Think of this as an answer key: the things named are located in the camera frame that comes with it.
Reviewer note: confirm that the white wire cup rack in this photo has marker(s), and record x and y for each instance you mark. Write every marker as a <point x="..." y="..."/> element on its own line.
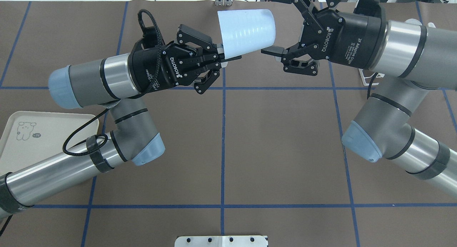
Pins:
<point x="367" y="75"/>

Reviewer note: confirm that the cream plastic tray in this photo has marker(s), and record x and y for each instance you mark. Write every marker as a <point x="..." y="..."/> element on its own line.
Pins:
<point x="30" y="137"/>

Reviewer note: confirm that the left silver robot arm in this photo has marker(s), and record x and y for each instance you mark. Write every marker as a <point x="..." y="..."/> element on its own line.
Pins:
<point x="124" y="130"/>

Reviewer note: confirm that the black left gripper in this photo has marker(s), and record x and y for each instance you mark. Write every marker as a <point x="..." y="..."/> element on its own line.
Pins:
<point x="151" y="69"/>

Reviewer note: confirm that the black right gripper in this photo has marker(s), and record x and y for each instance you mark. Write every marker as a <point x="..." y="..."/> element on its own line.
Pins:
<point x="351" y="40"/>

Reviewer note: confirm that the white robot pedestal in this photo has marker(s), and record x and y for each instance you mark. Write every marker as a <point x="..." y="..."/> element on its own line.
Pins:
<point x="222" y="241"/>

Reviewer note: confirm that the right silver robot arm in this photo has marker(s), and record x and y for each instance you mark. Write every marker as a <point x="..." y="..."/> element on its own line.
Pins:
<point x="415" y="59"/>

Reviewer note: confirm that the blue plastic cup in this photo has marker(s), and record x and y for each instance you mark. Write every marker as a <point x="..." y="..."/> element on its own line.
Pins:
<point x="246" y="31"/>

